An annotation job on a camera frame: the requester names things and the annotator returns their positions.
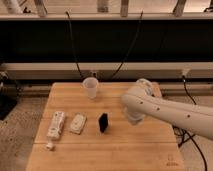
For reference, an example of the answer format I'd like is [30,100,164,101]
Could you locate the black eraser block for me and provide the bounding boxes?
[99,113,108,133]

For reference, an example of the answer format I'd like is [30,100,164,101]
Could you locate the small white rectangular device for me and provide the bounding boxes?
[70,113,87,134]

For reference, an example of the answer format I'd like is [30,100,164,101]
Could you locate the left black hanging cable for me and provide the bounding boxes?
[65,10,85,80]

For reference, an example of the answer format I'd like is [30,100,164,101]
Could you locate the black hanging cable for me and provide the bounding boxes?
[65,10,85,80]
[109,10,144,80]

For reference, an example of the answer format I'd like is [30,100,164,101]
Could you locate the small white cap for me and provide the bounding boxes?
[46,142,54,150]

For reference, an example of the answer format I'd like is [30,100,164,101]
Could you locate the black floor cables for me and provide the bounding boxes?
[173,75,209,171]

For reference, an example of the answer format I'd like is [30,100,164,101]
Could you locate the white wall socket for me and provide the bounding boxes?
[181,69,190,77]

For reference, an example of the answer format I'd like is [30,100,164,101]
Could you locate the right black hanging cable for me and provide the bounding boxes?
[109,10,144,80]

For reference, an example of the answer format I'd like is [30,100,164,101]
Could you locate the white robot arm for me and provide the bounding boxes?
[121,79,213,140]

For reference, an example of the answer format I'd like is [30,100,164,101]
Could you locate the clear plastic cup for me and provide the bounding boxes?
[82,77,98,99]

